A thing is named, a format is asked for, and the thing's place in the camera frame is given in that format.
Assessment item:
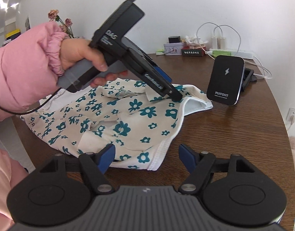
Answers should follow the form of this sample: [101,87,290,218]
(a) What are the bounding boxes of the pink jacket left sleeve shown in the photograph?
[0,22,67,121]

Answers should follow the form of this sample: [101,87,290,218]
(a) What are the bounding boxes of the dried pink flowers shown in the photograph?
[47,9,75,38]

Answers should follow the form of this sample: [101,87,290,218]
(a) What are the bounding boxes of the right white charger adapter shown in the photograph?
[219,37,227,50]

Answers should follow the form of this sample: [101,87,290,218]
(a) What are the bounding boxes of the person's left hand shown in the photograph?
[59,38,128,88]

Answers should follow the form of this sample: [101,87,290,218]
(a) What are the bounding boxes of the black wireless charger stand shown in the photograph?
[206,55,257,106]

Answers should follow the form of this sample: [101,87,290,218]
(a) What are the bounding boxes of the green white small box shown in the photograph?
[155,49,165,55]

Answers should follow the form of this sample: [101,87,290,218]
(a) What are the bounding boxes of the green spray bottle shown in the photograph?
[208,49,232,57]

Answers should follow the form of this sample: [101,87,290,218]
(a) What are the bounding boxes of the small black box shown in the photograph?
[168,36,181,44]

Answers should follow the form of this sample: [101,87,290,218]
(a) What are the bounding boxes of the white charging cable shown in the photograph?
[196,22,273,80]

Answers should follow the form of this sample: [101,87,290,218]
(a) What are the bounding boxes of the cream teal floral garment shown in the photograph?
[22,79,213,171]

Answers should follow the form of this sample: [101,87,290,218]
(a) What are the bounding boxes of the crumpled white tissue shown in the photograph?
[184,35,208,49]

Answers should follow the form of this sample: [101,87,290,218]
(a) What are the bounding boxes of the white wall socket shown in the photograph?
[286,108,295,125]

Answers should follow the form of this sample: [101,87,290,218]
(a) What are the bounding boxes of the left white charger adapter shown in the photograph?
[211,37,218,49]

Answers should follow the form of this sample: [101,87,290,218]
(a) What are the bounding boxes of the white charger adapter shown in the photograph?
[219,37,227,50]
[211,37,218,49]

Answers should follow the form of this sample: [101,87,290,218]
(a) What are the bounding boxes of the white power strip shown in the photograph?
[208,48,255,59]

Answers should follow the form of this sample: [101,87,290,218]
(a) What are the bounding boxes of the black red box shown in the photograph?
[181,48,205,57]

